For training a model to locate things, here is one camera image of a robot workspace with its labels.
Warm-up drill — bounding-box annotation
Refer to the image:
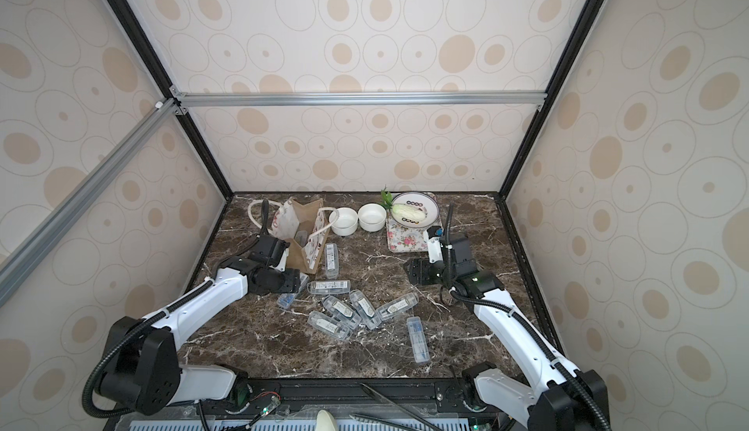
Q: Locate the clear compass case horizontal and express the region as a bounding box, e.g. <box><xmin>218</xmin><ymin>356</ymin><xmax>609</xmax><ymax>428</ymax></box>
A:
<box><xmin>307</xmin><ymin>280</ymin><xmax>351</xmax><ymax>296</ymax></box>

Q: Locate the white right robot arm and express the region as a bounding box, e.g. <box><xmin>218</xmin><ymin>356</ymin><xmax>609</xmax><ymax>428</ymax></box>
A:
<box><xmin>404</xmin><ymin>234</ymin><xmax>611</xmax><ymax>430</ymax></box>

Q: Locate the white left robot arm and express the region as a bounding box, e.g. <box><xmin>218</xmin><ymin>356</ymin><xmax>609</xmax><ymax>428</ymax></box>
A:
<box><xmin>81</xmin><ymin>234</ymin><xmax>300</xmax><ymax>419</ymax></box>

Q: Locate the clear compass case right angled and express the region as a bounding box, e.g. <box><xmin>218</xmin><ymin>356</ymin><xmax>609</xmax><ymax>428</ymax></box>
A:
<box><xmin>376</xmin><ymin>293</ymin><xmax>419</xmax><ymax>322</ymax></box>

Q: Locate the clear compass case blue front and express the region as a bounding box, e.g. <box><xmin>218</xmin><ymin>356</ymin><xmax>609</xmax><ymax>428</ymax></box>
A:
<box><xmin>407</xmin><ymin>316</ymin><xmax>431</xmax><ymax>364</ymax></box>

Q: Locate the floral cloth mat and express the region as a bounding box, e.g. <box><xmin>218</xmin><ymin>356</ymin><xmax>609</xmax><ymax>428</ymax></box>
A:
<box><xmin>386</xmin><ymin>218</ymin><xmax>428</xmax><ymax>254</ymax></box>

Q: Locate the white radish with leaves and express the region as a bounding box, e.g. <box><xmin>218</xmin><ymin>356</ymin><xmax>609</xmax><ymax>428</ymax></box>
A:
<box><xmin>380</xmin><ymin>188</ymin><xmax>427</xmax><ymax>227</ymax></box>

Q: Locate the patterned ceramic plate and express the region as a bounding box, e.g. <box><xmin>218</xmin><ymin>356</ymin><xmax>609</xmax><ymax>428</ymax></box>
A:
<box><xmin>388</xmin><ymin>191</ymin><xmax>439</xmax><ymax>229</ymax></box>

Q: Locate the white bowl right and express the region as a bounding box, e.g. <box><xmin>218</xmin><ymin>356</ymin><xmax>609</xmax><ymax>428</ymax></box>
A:
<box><xmin>358</xmin><ymin>203</ymin><xmax>387</xmax><ymax>232</ymax></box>

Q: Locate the white bowl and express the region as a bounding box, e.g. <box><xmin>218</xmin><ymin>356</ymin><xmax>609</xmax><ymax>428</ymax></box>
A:
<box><xmin>329</xmin><ymin>207</ymin><xmax>358</xmax><ymax>237</ymax></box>
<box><xmin>358</xmin><ymin>203</ymin><xmax>387</xmax><ymax>232</ymax></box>

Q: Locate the white bowl left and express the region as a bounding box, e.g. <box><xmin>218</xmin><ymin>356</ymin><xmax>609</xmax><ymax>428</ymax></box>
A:
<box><xmin>329</xmin><ymin>207</ymin><xmax>358</xmax><ymax>237</ymax></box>

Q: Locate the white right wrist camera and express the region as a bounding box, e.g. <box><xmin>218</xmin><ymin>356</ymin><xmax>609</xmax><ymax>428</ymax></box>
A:
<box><xmin>423</xmin><ymin>225</ymin><xmax>443</xmax><ymax>264</ymax></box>

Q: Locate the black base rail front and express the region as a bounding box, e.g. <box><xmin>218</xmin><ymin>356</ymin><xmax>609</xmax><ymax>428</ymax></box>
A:
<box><xmin>105</xmin><ymin>378</ymin><xmax>524</xmax><ymax>430</ymax></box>

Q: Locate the silver aluminium rail back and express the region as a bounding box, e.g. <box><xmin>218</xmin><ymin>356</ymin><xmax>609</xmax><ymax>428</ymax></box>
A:
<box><xmin>177</xmin><ymin>90</ymin><xmax>546</xmax><ymax>107</ymax></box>

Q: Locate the silver aluminium rail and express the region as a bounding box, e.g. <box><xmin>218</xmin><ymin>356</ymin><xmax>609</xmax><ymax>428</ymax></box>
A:
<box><xmin>1</xmin><ymin>99</ymin><xmax>177</xmax><ymax>304</ymax></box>
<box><xmin>177</xmin><ymin>90</ymin><xmax>546</xmax><ymax>107</ymax></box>

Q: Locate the silver aluminium rail left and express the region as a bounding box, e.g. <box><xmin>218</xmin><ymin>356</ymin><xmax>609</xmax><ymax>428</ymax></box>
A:
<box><xmin>1</xmin><ymin>99</ymin><xmax>177</xmax><ymax>304</ymax></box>

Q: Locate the black corner frame post right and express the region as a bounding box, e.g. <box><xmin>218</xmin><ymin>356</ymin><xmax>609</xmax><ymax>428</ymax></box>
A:
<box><xmin>499</xmin><ymin>0</ymin><xmax>606</xmax><ymax>201</ymax></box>

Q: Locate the black corner frame post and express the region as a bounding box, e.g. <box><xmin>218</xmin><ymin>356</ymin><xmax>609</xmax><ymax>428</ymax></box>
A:
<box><xmin>105</xmin><ymin>0</ymin><xmax>234</xmax><ymax>201</ymax></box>
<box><xmin>499</xmin><ymin>0</ymin><xmax>606</xmax><ymax>201</ymax></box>

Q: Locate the black corner frame post left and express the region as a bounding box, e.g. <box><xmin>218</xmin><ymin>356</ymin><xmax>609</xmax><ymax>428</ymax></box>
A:
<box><xmin>105</xmin><ymin>0</ymin><xmax>234</xmax><ymax>201</ymax></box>

